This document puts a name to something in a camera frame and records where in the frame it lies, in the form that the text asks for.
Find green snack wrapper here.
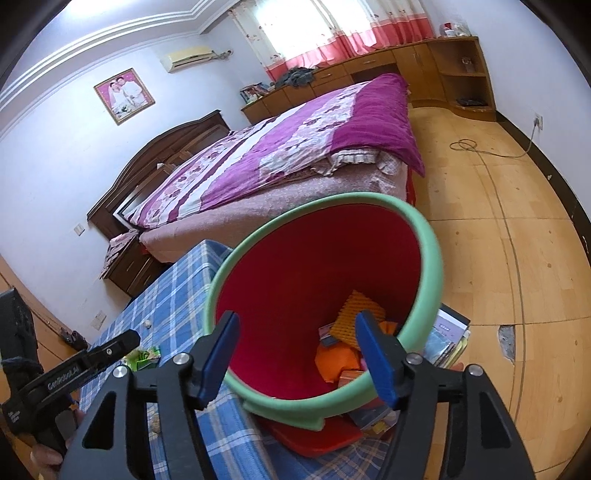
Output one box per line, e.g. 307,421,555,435
122,346,161,372

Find yellow foam net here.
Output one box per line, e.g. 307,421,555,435
327,290,388,351

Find orange cardboard box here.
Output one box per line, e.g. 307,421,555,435
338,370,365,388

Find teal white carton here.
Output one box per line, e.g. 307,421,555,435
318,323,339,347

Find person's left hand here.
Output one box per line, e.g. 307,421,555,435
30,444,63,480

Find black power strip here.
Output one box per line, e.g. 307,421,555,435
59,328,89,352

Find stack of books under bin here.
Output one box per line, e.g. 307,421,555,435
349,304,470,438

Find blue plaid tablecloth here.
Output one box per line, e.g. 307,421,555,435
62,240,388,479

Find dark wooden nightstand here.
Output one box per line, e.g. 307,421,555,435
100,237,169,299

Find clothes on nightstand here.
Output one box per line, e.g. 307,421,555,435
100,229,139,279

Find red bin green rim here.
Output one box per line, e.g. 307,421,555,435
204,192,444,431

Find dark wooden headboard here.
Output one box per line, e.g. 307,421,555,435
87,110,229,239

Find framed wedding photo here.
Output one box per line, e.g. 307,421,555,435
93,68,155,125

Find bed with purple quilt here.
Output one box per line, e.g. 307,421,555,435
126,73,425,263

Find long wooden cabinet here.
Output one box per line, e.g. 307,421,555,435
239,35,498,126

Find books on cabinet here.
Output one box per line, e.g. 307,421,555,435
239,82,271,105

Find grey clothes pile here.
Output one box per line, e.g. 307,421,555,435
274,67,315,89

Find items on cabinet corner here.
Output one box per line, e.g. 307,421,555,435
440,22,472,38

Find floral red curtain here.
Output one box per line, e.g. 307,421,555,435
228,0,436,81

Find cable on floor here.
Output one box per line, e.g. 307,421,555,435
448,118,541,160

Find wall air conditioner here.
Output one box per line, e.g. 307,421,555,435
160,47,215,73

